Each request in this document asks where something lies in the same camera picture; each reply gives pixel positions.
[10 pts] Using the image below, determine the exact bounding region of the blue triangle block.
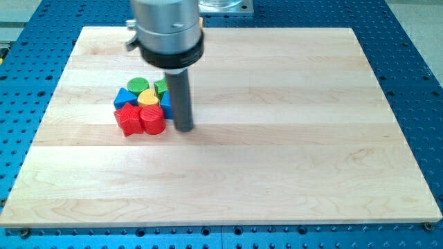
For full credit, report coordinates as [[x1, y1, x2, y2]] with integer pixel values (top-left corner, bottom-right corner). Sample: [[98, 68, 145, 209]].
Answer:
[[114, 88, 138, 110]]

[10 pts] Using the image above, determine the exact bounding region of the green star block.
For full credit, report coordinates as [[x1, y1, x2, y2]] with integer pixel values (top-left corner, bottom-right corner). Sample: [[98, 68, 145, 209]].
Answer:
[[154, 78, 168, 100]]

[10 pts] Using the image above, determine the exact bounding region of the red star block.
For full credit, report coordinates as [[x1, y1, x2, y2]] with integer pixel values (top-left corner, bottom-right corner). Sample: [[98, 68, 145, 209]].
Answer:
[[114, 103, 143, 137]]

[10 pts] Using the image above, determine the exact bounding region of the red cylinder block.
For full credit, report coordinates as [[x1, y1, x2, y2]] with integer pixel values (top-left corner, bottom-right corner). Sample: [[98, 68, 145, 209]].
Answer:
[[139, 105, 166, 135]]

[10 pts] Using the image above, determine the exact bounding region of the light wooden board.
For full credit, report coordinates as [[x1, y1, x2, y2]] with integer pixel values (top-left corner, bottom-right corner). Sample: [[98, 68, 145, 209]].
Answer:
[[1, 26, 442, 228]]

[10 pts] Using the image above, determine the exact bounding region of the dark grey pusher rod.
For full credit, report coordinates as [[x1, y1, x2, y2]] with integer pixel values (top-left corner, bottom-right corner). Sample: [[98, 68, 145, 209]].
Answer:
[[165, 68, 194, 132]]

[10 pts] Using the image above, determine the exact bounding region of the yellow heart block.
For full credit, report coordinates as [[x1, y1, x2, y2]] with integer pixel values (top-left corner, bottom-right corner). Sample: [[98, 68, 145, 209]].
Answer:
[[137, 89, 160, 107]]

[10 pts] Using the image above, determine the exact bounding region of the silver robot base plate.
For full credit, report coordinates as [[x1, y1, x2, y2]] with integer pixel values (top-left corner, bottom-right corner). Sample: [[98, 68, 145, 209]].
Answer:
[[198, 0, 254, 17]]

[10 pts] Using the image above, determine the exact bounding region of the blue cube block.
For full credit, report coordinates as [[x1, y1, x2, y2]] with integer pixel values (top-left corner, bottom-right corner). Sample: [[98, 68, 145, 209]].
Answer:
[[160, 91, 173, 120]]

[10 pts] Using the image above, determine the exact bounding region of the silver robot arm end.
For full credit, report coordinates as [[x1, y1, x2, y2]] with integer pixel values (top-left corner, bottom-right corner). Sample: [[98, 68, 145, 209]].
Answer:
[[126, 0, 204, 69]]

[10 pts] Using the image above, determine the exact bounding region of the green cylinder block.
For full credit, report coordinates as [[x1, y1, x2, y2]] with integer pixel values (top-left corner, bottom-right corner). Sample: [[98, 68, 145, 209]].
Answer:
[[127, 77, 150, 96]]

